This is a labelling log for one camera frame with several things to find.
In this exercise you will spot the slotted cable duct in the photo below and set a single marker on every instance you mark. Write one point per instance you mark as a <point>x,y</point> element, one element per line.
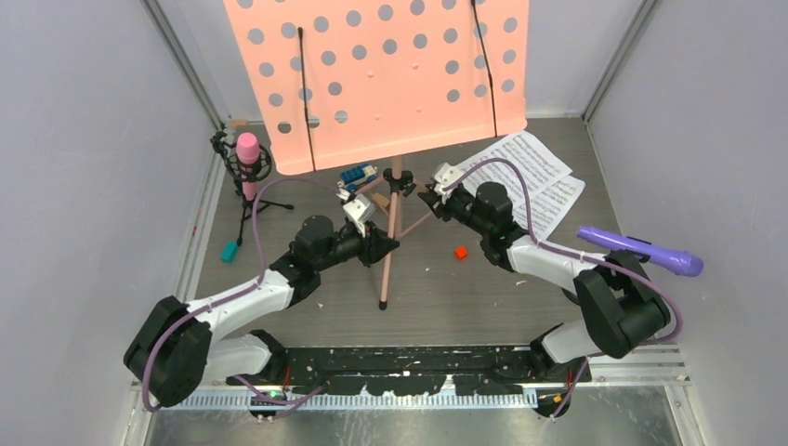
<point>228,400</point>

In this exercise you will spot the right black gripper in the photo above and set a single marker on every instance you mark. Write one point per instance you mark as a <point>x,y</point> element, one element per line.
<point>435,202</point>

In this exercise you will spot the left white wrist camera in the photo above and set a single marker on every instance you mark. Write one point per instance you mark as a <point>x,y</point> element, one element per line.
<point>357,208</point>

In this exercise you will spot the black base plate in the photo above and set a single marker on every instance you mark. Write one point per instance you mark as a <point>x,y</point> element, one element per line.
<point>412,371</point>

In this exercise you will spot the purple microphone on round base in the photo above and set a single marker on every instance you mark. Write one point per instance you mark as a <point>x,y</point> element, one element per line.
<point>681,263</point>

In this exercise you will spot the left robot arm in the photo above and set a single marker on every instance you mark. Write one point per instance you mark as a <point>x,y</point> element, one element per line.
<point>183,345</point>

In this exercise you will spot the pink microphone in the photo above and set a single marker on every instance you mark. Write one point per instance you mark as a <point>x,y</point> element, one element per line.
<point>248,163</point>

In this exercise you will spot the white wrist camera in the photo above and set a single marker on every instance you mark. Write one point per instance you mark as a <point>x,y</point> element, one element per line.
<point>357,208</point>
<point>445,179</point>

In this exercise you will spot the blue white toy car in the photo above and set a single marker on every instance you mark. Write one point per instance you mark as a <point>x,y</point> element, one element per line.
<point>356,177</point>

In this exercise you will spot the teal block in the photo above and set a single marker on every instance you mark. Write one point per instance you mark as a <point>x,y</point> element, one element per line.
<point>230,252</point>

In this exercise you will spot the small wooden block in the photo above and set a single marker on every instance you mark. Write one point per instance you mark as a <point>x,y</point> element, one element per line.
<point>381,201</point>

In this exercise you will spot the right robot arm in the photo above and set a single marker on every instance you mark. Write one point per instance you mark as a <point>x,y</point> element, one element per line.
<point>619,311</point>

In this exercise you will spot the small red cube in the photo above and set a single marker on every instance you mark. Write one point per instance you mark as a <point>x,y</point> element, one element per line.
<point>460,253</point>

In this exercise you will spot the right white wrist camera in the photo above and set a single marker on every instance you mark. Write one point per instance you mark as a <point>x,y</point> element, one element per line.
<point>445,179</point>

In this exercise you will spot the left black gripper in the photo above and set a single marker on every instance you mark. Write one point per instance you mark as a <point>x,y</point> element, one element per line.
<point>366,244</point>

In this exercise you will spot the sheet music page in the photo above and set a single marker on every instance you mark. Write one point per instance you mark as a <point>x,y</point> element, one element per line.
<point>549,207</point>
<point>538,166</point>

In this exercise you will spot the pink music stand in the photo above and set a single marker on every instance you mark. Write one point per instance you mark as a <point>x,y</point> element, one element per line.
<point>345,82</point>

